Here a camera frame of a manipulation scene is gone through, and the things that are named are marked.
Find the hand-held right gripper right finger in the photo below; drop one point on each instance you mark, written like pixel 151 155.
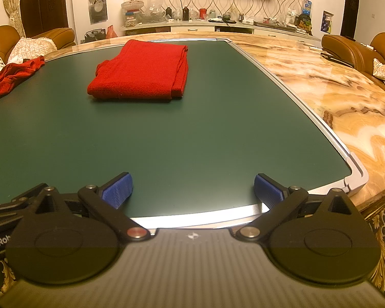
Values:
pixel 269 191

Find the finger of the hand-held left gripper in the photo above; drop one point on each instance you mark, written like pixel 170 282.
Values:
pixel 16 200

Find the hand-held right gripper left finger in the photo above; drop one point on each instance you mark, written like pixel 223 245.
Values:
pixel 118 190

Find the red garment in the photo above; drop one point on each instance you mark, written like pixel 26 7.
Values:
pixel 9 77
pixel 138 70

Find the folded red garment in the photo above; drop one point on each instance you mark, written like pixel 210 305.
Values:
pixel 138 70

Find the white quilted lace cushion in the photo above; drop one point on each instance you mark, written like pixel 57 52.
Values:
pixel 30 48

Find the black bag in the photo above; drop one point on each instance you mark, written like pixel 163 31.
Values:
pixel 94 36

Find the red plastic bag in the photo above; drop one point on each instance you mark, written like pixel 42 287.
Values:
pixel 112 32

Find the brown leather sofa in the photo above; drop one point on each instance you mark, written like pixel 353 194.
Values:
pixel 343 46
pixel 56 37

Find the flat tray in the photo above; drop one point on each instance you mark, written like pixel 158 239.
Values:
pixel 272 24

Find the dark green bag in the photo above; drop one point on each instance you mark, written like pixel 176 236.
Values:
pixel 303 21

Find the white sideboard cabinet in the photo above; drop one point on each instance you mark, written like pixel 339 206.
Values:
pixel 211 27

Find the small black bottle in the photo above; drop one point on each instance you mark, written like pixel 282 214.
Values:
pixel 168 12

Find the blue snack bag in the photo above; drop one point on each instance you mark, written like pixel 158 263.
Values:
pixel 306 6

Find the dark brown bottle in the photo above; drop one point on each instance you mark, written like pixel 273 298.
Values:
pixel 186 13

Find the beige patterned curtain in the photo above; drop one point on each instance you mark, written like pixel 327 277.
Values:
pixel 14 3

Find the red cup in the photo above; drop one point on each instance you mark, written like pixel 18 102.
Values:
pixel 202 13

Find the dark wooden door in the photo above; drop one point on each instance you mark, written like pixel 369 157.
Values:
pixel 45 9

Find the clear plastic bag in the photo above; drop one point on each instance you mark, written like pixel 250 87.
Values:
pixel 156 2

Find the green mat with silver frame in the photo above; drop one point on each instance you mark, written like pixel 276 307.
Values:
pixel 179 122

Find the blue wall picture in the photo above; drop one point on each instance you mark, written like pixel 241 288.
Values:
pixel 326 22

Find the grey wall poster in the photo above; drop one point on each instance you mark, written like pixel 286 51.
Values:
pixel 98 9

